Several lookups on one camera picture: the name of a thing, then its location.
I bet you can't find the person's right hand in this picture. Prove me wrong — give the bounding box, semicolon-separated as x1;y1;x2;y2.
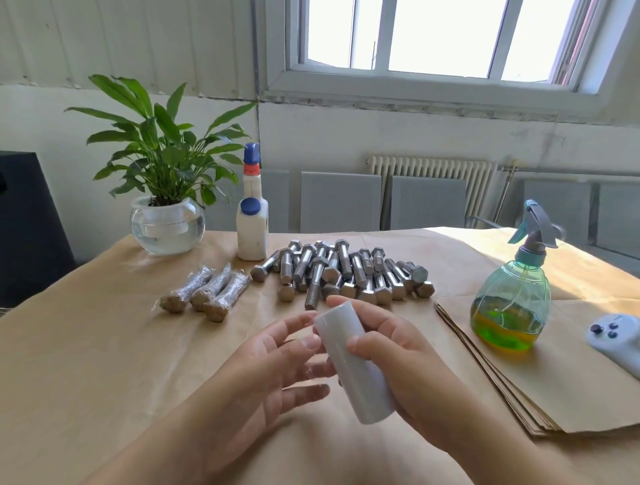
326;294;476;453

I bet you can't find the person's left hand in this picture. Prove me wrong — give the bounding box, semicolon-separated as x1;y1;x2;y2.
195;312;337;473

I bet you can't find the white cling film roll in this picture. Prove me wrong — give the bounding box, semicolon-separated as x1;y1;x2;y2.
314;302;397;425

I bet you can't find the green spray bottle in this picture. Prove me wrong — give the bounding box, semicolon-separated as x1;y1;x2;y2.
470;199;563;353

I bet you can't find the pile of steel bolts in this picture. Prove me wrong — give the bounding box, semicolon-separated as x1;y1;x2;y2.
250;239;436;310

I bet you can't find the stack of brown paper sheets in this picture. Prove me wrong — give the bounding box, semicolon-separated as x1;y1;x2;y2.
434;294;640;439

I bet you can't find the white glue bottle blue cap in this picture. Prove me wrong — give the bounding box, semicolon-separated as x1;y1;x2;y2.
236;143;270;262

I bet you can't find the large brown paper table cover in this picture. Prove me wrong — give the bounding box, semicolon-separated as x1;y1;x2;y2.
0;226;640;485

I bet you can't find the grey chair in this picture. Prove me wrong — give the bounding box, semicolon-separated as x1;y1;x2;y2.
205;170;291;233
300;171;383;234
595;182;640;263
390;176;469;231
515;178;593;246

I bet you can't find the round glass vase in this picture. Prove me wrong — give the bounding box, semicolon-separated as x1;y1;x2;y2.
130;197;206;256

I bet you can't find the white handheld controller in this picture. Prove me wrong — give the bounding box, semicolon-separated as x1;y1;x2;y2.
586;314;640;379

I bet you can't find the white radiator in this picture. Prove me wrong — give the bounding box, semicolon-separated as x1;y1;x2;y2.
367;155;498;229

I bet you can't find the green leafy plant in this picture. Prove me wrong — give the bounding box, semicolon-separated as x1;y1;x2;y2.
66;75;258;208

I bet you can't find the black trash bin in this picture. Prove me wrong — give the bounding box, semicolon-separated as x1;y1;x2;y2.
0;151;76;309

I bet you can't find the white framed window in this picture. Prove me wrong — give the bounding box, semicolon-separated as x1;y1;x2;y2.
258;0;640;123

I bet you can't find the white vertical blind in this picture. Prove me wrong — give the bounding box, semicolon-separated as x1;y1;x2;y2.
0;0;263;101

